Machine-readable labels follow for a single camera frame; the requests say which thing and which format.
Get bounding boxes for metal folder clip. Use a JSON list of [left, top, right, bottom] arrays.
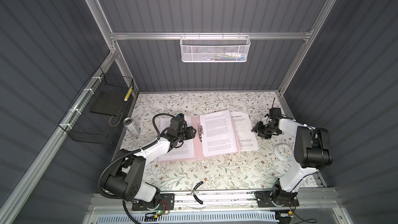
[[198, 123, 204, 142]]

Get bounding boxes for pink file folder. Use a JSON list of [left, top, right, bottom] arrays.
[[157, 116, 241, 163]]

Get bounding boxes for printed white paper sheet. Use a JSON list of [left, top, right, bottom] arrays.
[[158, 116, 195, 163]]

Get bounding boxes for stack of printed papers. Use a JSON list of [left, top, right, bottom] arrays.
[[199, 110, 259, 157]]

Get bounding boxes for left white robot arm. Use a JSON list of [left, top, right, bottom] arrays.
[[97, 113, 197, 205]]

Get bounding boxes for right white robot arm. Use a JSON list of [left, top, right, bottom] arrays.
[[251, 107, 333, 206]]

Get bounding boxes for silver drink can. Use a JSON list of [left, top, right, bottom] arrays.
[[123, 117, 141, 138]]

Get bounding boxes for black pliers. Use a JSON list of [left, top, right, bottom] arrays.
[[191, 181, 204, 205]]

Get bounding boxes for yellow marker pen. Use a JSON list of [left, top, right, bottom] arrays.
[[124, 87, 133, 102]]

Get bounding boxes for black notebook in basket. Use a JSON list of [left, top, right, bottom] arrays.
[[90, 92, 126, 117]]

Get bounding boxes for black corrugated cable conduit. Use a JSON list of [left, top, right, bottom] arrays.
[[97, 113, 175, 200]]

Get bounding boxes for black wire basket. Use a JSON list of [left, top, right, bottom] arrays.
[[59, 69, 134, 145]]

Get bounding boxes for white wire mesh basket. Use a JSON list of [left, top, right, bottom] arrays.
[[179, 35, 251, 63]]

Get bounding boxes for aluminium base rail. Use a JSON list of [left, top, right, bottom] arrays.
[[86, 188, 343, 215]]

